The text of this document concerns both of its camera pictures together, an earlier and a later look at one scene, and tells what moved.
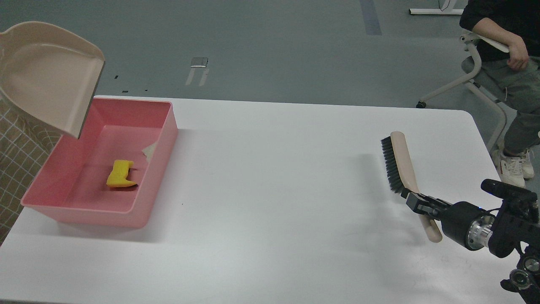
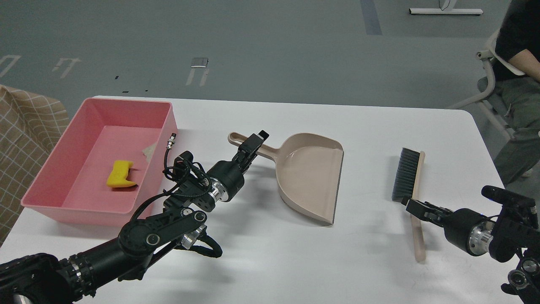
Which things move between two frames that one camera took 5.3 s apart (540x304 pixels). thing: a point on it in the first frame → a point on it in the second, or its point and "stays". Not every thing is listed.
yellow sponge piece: (117, 177) stays
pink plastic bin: (71, 186) stays
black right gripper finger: (405, 193) → (420, 206)
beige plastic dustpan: (49, 74) → (308, 169)
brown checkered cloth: (25, 147) stays
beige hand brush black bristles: (400, 177) → (408, 183)
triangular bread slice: (148, 151) stays
